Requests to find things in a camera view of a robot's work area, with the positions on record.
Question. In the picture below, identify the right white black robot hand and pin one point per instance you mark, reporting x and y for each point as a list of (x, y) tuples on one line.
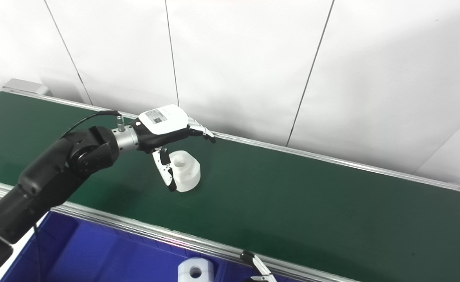
[(259, 266)]

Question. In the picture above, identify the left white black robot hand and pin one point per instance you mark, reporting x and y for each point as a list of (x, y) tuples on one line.
[(163, 119)]

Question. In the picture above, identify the white plastic part with hole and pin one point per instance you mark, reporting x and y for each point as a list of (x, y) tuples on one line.
[(204, 270), (186, 174)]

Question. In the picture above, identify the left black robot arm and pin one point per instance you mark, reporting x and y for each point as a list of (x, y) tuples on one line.
[(38, 184)]

